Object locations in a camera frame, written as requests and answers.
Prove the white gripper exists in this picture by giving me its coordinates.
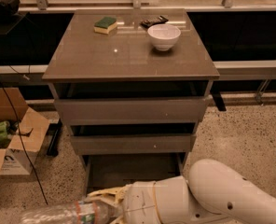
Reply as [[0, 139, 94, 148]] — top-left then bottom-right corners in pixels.
[[86, 181, 159, 224]]

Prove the clear plastic water bottle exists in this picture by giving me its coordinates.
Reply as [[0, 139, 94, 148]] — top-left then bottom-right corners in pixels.
[[19, 201, 114, 224]]

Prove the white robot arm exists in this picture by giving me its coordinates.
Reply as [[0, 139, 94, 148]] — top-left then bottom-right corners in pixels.
[[87, 159, 276, 224]]

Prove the grey bottom drawer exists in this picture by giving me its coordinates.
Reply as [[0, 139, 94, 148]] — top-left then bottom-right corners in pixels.
[[84, 153, 183, 194]]

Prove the grey drawer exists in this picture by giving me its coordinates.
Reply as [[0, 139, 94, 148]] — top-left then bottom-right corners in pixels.
[[50, 80, 212, 126], [71, 123, 196, 155], [84, 153, 183, 194]]

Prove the grey middle drawer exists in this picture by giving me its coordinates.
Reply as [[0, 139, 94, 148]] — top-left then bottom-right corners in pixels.
[[71, 123, 196, 155]]

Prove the grey top drawer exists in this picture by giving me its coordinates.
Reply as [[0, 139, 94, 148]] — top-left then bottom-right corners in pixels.
[[50, 80, 212, 126]]

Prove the grey drawer cabinet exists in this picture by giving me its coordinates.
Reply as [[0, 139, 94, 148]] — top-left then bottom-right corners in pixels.
[[42, 8, 221, 166]]

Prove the black table leg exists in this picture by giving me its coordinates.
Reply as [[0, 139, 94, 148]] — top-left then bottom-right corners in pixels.
[[47, 119, 62, 157]]

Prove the open cardboard box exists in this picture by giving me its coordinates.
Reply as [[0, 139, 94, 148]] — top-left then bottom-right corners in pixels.
[[0, 88, 49, 176]]

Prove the green item in box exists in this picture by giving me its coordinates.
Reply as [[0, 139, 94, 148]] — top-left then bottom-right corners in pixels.
[[0, 121, 11, 148]]

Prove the white ceramic bowl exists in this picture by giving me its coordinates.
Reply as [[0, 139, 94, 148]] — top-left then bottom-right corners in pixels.
[[147, 23, 181, 51]]

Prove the green yellow sponge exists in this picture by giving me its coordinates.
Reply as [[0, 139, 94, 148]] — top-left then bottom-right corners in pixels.
[[94, 17, 117, 35]]

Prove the black remote control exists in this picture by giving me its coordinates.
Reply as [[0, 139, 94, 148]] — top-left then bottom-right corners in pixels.
[[140, 16, 168, 28]]

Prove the black floor cable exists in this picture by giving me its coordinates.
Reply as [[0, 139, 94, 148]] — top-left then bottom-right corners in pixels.
[[0, 63, 48, 205]]

